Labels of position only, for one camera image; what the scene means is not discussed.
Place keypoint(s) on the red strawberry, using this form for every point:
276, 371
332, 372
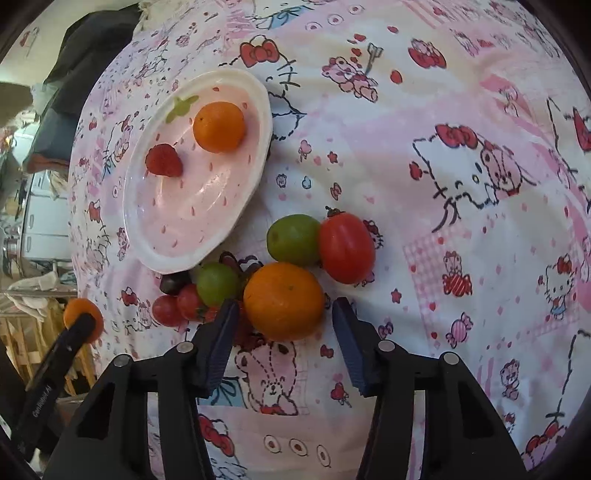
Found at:
164, 160

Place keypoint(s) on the green lime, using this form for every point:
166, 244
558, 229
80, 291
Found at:
294, 240
217, 284

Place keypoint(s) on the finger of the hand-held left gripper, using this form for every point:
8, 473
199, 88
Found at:
77, 331

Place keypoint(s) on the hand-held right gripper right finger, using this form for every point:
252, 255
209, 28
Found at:
351, 350

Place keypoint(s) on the large red tomato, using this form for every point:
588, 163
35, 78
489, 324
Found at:
346, 249

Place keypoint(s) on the red cherry tomato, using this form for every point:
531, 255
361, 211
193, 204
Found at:
210, 314
189, 300
166, 311

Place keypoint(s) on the white appliance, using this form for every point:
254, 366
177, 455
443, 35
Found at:
44, 221

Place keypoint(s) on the white cloth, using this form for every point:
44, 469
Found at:
32, 304

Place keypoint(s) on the dark purple grape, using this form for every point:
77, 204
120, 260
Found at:
174, 282

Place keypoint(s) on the pink cartoon printed blanket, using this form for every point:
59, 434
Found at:
415, 69

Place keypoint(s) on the large orange mandarin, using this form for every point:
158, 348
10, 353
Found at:
283, 300

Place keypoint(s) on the cream knitted blanket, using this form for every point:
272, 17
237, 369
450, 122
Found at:
147, 14

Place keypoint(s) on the blue grey cushion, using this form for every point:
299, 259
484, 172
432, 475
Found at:
51, 138

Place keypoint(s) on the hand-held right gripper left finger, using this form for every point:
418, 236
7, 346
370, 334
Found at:
224, 341

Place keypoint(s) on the small orange mandarin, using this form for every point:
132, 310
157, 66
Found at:
76, 310

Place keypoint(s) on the dark jacket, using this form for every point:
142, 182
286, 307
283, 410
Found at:
92, 50

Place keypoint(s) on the white pink plate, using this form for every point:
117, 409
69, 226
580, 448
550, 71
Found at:
198, 207

